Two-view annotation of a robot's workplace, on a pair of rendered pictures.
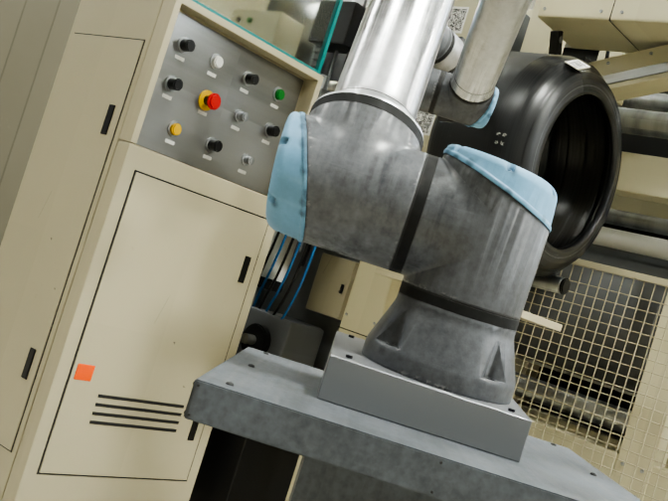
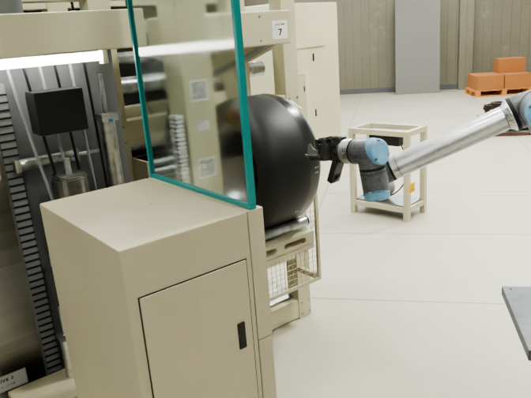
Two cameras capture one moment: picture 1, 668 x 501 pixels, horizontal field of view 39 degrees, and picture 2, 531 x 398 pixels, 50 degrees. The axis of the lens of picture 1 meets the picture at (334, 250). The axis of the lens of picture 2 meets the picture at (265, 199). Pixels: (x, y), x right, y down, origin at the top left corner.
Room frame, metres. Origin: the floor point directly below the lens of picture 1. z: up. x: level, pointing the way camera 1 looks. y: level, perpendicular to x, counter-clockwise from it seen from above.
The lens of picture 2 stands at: (1.91, 1.88, 1.71)
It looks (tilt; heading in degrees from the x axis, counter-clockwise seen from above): 17 degrees down; 282
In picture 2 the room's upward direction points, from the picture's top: 4 degrees counter-clockwise
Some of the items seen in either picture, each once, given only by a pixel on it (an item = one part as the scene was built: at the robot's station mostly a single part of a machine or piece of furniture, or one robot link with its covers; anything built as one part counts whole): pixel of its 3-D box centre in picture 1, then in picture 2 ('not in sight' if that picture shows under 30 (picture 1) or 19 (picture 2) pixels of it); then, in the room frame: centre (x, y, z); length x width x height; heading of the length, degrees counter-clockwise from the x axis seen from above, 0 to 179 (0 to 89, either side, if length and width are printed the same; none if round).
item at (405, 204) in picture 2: not in sight; (387, 170); (1.83, -3.21, 0.40); 0.60 x 0.35 x 0.80; 149
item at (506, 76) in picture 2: not in sight; (498, 76); (-0.67, -11.26, 0.37); 1.31 x 1.00 x 0.73; 177
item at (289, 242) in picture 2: not in sight; (275, 245); (2.33, -0.28, 0.83); 0.36 x 0.09 x 0.06; 49
